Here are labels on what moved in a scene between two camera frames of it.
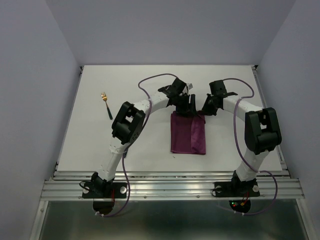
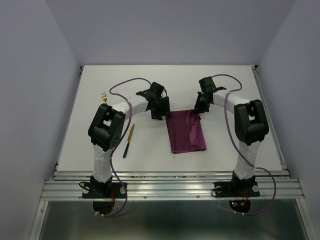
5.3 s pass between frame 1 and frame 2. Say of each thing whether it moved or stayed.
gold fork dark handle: stayed
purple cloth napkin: moved
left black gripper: moved
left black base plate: stayed
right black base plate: stayed
